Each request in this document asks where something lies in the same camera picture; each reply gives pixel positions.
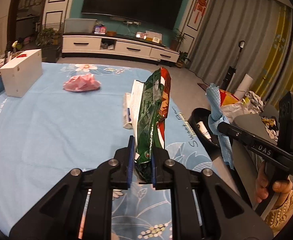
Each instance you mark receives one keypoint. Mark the white TV cabinet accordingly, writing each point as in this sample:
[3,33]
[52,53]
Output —
[80,44]

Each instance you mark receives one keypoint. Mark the potted plants left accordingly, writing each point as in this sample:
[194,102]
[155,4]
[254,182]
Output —
[49,41]

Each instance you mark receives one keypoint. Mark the grey sofa armrest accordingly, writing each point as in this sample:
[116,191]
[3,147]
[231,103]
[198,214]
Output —
[252,123]

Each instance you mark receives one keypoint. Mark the grey curtain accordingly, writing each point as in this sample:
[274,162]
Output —
[266,26]

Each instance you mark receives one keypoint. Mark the grey storage box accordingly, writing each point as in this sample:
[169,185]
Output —
[79,25]

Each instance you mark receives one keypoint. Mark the blue cloth rag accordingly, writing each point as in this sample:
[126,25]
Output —
[215,118]

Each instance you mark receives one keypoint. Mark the white toothpaste box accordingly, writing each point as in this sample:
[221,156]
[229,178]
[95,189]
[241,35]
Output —
[131,105]

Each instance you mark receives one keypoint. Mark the white plastic bag on floor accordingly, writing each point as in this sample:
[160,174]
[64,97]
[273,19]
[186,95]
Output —
[231,111]

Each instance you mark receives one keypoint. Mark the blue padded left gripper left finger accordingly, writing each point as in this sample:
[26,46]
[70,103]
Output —
[130,169]

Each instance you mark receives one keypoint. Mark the white paper roll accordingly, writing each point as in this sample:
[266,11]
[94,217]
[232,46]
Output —
[243,87]

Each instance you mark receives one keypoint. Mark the red yellow shopping bag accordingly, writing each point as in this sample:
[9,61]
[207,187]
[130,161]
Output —
[227,98]

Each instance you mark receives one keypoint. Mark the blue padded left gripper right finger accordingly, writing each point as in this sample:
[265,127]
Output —
[153,179]

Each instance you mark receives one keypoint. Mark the black television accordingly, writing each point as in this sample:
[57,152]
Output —
[159,12]

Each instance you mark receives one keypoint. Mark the black trash bin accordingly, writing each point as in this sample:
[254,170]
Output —
[199,123]

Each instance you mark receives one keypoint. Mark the blue floral tablecloth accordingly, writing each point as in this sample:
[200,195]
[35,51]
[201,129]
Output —
[49,131]

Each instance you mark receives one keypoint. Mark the upright vacuum cleaner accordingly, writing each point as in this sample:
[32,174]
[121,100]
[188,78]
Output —
[232,69]

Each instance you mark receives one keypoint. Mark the pink plastic bag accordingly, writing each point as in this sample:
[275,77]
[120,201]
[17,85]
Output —
[82,83]

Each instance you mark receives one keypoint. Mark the person's right hand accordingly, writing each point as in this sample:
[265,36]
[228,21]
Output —
[283,187]

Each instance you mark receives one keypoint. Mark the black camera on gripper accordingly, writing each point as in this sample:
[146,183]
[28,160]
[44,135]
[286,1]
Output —
[285,139]

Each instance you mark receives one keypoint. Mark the potted plant by cabinet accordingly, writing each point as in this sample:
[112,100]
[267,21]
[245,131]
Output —
[183,59]

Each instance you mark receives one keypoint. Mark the green red snack wrapper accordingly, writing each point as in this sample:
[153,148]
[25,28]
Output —
[150,107]

